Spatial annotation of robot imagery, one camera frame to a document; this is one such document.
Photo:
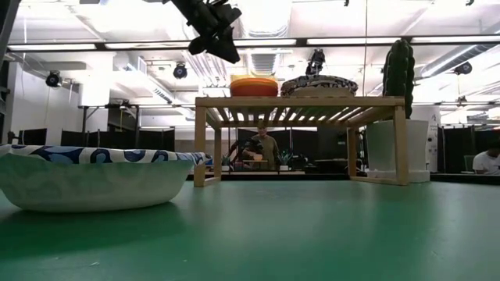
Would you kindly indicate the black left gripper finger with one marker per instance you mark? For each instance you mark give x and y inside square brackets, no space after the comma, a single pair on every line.
[224,50]
[196,47]

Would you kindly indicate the orange plastic bowl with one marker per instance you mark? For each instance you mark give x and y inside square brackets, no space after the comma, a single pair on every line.
[254,89]

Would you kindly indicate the black tabletop robot arm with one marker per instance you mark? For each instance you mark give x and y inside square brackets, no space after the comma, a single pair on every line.
[246,148]

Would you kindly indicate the wooden slatted shelf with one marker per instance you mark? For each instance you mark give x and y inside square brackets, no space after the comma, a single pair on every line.
[297,101]

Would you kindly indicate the black ceiling spotlight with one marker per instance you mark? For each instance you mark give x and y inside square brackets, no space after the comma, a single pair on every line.
[53,79]
[463,68]
[315,61]
[180,70]

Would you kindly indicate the ceiling air vent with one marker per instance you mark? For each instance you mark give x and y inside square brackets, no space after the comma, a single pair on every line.
[263,63]

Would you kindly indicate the person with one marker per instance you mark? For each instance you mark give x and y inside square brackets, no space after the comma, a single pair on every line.
[486,162]
[267,150]

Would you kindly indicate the small green potted plant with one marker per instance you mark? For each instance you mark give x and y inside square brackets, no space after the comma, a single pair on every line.
[284,158]
[226,161]

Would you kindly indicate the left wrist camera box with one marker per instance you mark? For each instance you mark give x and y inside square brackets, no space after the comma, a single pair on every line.
[228,15]

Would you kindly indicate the long ceiling light rail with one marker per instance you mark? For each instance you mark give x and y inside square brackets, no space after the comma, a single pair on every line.
[250,41]

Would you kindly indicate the dark vertical post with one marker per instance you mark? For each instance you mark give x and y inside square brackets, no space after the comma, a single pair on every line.
[3,109]

